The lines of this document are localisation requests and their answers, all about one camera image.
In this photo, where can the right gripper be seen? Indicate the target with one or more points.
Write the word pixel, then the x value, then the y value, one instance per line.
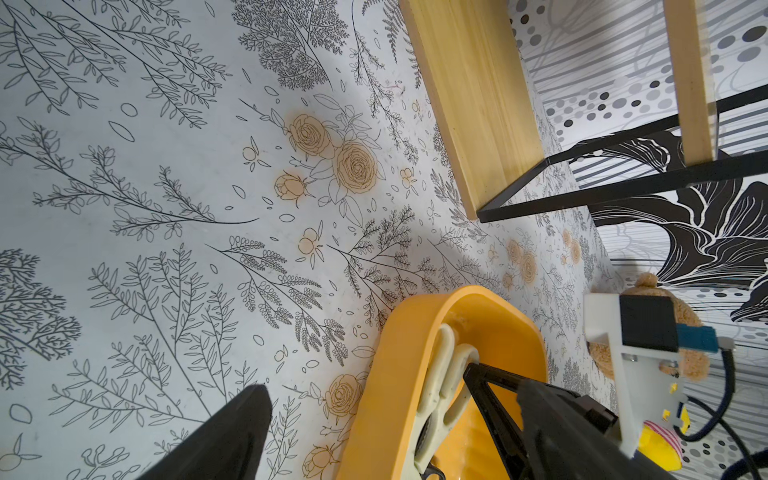
pixel 644 391

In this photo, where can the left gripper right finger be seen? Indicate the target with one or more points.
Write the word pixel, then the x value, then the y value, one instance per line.
pixel 543 431

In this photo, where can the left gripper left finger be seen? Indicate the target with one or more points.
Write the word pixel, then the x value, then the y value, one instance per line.
pixel 227 446

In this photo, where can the yellow plush bear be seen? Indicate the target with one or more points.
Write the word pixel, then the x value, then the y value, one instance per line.
pixel 661 445

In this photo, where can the wooden three-tier shelf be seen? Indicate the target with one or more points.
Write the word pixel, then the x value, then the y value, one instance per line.
pixel 475 80

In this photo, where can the brown teddy bear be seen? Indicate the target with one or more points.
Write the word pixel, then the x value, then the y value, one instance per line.
pixel 695 363

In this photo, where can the beige kitchen scissors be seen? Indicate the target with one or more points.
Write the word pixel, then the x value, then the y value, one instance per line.
pixel 443 399

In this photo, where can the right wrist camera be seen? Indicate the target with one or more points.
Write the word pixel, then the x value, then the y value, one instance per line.
pixel 649 323

